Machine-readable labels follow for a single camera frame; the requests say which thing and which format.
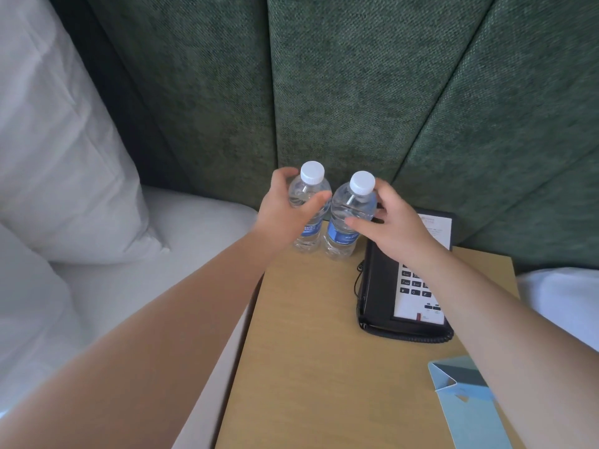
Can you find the light blue card folder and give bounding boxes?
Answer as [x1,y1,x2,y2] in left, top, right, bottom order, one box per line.
[427,355,514,449]

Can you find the person's right forearm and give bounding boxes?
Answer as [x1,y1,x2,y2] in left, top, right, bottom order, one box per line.
[420,250,599,449]

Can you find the green upholstered headboard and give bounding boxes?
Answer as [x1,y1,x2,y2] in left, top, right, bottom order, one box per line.
[47,0,599,278]

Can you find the clear water bottle blue label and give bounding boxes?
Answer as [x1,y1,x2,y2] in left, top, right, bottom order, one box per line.
[323,170,379,261]
[286,161,333,252]

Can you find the person's left hand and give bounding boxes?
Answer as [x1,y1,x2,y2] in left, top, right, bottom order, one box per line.
[255,167,333,247]

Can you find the person's left forearm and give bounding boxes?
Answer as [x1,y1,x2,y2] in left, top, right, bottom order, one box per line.
[0,223,293,449]

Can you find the white bedding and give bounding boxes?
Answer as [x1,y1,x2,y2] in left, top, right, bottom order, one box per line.
[515,267,599,356]

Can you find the person's right hand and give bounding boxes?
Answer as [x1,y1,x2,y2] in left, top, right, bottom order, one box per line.
[344,178,446,273]

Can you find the black desk telephone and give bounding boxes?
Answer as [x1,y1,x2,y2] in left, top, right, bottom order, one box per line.
[357,210,456,343]

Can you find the large white pillow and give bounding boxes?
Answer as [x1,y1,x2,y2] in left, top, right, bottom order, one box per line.
[0,0,170,265]

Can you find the black coiled telephone cord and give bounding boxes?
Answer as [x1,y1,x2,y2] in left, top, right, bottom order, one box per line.
[358,318,455,345]

